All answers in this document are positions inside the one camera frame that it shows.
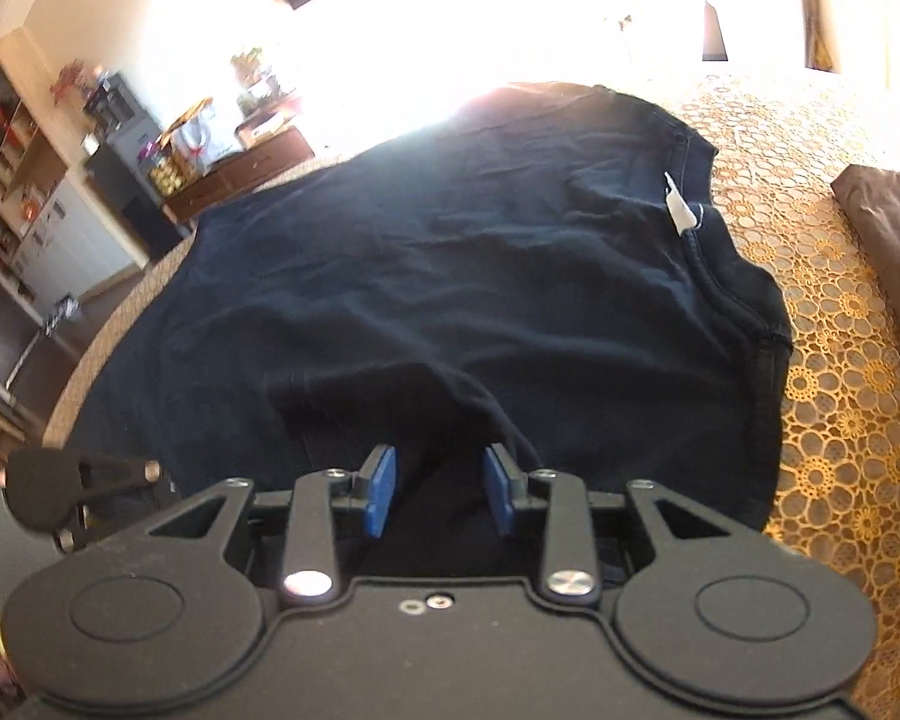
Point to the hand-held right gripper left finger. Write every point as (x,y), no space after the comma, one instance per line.
(379,491)

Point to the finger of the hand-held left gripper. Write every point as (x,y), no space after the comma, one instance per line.
(45,487)

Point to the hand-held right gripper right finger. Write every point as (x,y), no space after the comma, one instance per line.
(497,491)

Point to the dark navy T-shirt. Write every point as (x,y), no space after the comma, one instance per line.
(435,285)

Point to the row of shoes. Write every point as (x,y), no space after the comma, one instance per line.
(64,311)

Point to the white wardrobe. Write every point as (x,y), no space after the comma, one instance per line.
(75,240)

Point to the dark blue cabinet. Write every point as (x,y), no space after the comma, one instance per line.
(131,195)

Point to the jar with purple lid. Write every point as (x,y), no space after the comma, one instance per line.
(166,169)

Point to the wooden TV cabinet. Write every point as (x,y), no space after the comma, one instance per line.
(255,165)

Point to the yellow floral lace cloth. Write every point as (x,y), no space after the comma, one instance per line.
(840,405)

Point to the open shelf unit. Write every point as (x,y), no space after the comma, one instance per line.
(15,135)

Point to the white gift bag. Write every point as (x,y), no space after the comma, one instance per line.
(195,139)

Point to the flat cardboard box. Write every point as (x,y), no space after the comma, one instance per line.
(262,129)

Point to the black coffee machine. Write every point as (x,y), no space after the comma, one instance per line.
(116,105)

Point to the potted flowering plant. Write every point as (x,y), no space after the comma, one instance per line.
(259,79)

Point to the brown folded cloth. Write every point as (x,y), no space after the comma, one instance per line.
(889,232)

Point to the beige curtain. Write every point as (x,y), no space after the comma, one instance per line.
(855,7)

